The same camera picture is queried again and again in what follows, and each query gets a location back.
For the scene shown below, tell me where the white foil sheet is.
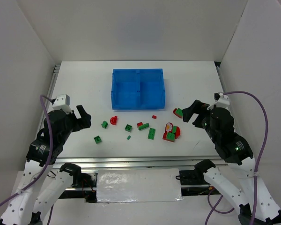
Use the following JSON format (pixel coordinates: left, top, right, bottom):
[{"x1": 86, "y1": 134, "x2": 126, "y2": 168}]
[{"x1": 96, "y1": 168, "x2": 182, "y2": 203}]

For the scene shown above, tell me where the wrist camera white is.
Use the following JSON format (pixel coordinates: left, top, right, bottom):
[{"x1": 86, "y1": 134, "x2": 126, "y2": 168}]
[
  {"x1": 207, "y1": 92, "x2": 230, "y2": 110},
  {"x1": 52, "y1": 94, "x2": 72, "y2": 113}
]

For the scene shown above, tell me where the green stepped lego brick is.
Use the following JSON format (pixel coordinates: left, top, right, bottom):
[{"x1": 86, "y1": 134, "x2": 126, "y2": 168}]
[{"x1": 138, "y1": 123, "x2": 149, "y2": 130}]

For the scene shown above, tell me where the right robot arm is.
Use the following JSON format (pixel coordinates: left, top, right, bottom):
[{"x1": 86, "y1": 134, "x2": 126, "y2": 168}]
[{"x1": 182, "y1": 100, "x2": 281, "y2": 225}]

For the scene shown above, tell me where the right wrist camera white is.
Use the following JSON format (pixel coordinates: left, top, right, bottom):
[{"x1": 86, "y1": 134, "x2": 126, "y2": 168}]
[{"x1": 207, "y1": 92, "x2": 230, "y2": 110}]

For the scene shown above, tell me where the red arch lego piece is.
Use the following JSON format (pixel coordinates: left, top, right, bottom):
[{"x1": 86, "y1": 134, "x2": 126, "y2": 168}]
[{"x1": 110, "y1": 116, "x2": 118, "y2": 125}]

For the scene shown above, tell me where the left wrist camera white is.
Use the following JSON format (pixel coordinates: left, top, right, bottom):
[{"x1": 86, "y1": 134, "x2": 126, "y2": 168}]
[{"x1": 52, "y1": 94, "x2": 72, "y2": 113}]

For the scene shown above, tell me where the flower lego stack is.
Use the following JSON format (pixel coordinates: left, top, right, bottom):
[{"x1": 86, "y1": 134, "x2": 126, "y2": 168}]
[{"x1": 165, "y1": 122, "x2": 181, "y2": 139}]

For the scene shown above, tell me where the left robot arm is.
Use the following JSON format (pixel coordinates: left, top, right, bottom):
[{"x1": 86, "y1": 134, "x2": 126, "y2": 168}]
[{"x1": 0, "y1": 105, "x2": 91, "y2": 225}]

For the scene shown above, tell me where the green square lego brick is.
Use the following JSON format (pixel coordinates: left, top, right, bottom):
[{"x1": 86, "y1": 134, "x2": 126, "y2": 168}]
[{"x1": 175, "y1": 108, "x2": 183, "y2": 118}]

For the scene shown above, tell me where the red green lego stack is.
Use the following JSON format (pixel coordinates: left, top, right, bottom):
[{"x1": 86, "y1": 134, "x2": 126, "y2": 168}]
[{"x1": 163, "y1": 132, "x2": 175, "y2": 142}]

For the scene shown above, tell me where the blue two-compartment bin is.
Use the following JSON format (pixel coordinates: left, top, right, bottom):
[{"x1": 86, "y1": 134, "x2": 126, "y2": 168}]
[{"x1": 111, "y1": 68, "x2": 166, "y2": 111}]

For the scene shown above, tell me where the green 2x4 lego plate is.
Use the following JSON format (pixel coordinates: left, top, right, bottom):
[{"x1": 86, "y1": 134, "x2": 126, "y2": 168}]
[{"x1": 148, "y1": 128, "x2": 155, "y2": 140}]

